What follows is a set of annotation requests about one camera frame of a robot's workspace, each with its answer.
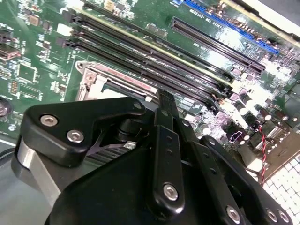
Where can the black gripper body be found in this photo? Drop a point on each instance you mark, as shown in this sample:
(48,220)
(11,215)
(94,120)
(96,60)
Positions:
(105,194)

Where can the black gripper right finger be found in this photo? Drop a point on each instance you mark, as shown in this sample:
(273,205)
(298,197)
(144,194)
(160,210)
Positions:
(211,159)

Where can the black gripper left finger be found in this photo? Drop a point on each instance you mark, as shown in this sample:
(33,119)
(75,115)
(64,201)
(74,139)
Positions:
(70,117)

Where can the metal socket cover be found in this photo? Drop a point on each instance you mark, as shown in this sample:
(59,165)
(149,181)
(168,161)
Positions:
(131,82)

